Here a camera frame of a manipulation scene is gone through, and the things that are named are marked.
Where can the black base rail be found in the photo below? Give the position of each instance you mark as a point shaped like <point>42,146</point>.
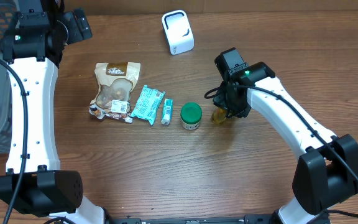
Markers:
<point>191,221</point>

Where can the teal snack packet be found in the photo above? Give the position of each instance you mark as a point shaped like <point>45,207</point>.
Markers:
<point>147,104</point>

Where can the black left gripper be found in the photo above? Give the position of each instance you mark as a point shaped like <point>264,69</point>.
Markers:
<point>81,23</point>

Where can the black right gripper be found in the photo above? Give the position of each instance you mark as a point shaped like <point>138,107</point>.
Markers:
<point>221,102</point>

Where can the white barcode scanner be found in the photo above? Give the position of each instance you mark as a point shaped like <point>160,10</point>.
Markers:
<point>178,32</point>

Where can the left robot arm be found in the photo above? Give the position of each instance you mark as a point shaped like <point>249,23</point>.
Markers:
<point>32,49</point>

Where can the brown and white snack bag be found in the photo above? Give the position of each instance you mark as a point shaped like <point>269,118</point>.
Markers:
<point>116,82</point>

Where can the green white tissue pack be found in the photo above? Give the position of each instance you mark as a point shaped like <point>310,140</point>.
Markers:
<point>167,111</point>

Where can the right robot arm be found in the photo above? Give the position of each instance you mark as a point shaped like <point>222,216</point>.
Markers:
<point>327,165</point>

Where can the green lid seasoning jar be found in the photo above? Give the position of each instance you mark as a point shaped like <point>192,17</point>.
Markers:
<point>191,115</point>

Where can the yellow dish soap bottle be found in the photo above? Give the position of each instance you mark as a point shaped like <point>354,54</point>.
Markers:
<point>218,116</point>

